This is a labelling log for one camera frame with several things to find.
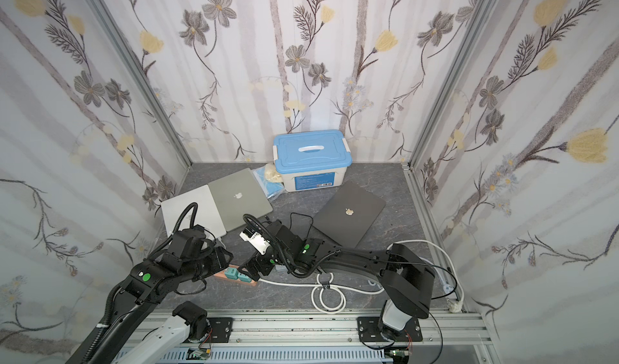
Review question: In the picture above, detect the white power strip cord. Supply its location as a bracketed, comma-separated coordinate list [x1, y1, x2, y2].
[258, 238, 465, 315]

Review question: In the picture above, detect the blue lid storage box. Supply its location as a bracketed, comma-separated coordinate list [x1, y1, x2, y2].
[272, 130, 352, 192]

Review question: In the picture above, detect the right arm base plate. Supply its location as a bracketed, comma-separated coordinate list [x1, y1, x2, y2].
[356, 317, 423, 344]

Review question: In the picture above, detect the orange power strip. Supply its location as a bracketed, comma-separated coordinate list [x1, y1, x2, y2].
[214, 266, 257, 287]

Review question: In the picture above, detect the white silver laptop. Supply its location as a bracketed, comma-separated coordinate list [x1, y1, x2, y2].
[160, 184, 228, 239]

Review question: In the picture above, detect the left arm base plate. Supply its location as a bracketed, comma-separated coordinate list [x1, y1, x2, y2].
[206, 317, 234, 344]

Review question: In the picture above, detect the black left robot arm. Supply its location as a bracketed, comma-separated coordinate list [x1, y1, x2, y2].
[68, 225, 234, 363]

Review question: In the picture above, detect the blue face mask pack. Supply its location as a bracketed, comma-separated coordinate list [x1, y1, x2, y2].
[252, 165, 285, 200]

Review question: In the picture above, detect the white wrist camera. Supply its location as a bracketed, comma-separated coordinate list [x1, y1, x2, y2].
[240, 228, 271, 255]

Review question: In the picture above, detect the grey silver laptop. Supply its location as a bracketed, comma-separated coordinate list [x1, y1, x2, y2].
[208, 168, 273, 232]

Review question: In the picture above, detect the black usb cable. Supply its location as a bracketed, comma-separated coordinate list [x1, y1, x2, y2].
[264, 212, 316, 241]

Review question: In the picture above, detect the aluminium mounting rail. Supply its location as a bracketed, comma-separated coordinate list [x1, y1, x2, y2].
[112, 309, 500, 363]

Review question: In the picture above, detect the dark grey laptop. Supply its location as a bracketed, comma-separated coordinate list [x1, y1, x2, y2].
[313, 182, 386, 248]

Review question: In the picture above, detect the teal charger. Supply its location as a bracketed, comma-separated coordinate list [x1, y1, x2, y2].
[224, 267, 239, 280]
[238, 273, 254, 284]

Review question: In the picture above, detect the white wall plug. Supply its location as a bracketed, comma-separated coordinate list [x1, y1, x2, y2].
[447, 300, 464, 313]

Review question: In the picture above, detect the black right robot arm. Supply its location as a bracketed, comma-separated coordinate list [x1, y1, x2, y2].
[239, 214, 435, 340]

